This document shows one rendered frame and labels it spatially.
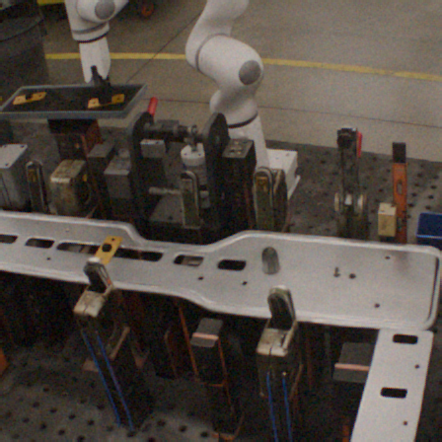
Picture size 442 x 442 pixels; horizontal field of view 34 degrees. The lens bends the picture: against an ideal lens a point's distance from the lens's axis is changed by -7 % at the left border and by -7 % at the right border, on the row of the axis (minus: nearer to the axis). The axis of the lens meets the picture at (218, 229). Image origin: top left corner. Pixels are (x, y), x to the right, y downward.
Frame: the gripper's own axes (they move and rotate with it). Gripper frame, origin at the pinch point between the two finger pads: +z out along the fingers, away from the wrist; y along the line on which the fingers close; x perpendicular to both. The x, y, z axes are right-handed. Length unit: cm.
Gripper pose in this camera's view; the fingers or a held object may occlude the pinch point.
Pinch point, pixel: (105, 92)
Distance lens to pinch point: 174.5
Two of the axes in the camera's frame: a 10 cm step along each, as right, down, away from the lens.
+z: 1.4, 7.8, 6.1
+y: 0.1, 6.1, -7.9
